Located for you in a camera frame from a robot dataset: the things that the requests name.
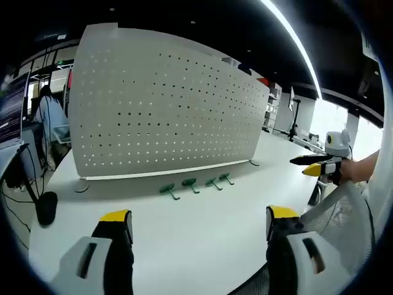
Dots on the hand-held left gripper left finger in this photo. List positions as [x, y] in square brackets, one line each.
[92, 261]

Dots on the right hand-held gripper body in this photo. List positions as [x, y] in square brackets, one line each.
[336, 143]

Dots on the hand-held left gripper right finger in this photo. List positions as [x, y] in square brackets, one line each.
[294, 264]

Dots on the green hook assembly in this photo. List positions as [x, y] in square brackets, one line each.
[225, 177]
[188, 183]
[167, 188]
[212, 182]

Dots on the white perforated mounting plate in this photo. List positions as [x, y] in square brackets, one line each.
[165, 116]

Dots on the person's right hand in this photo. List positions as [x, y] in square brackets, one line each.
[348, 172]

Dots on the black tripod with screen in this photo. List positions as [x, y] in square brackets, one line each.
[293, 116]

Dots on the white mesh chair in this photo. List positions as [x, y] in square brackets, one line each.
[344, 221]

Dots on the white storage shelf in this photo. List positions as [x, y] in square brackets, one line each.
[271, 107]

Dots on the black monitor stand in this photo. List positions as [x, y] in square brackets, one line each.
[46, 209]

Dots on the ceiling light strip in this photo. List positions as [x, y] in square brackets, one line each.
[299, 46]

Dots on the computer monitor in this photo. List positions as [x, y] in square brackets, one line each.
[10, 110]

